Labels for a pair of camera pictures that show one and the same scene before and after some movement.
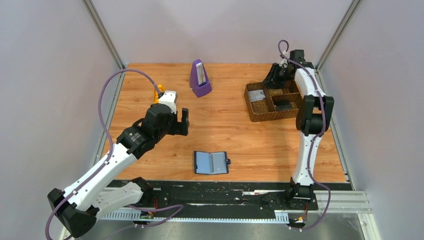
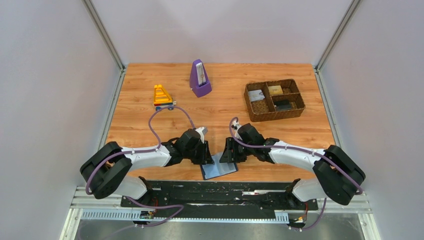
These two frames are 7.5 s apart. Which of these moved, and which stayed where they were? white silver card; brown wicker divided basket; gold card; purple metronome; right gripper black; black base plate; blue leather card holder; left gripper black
Moved: left gripper black; blue leather card holder; right gripper black
Stayed: gold card; brown wicker divided basket; purple metronome; white silver card; black base plate
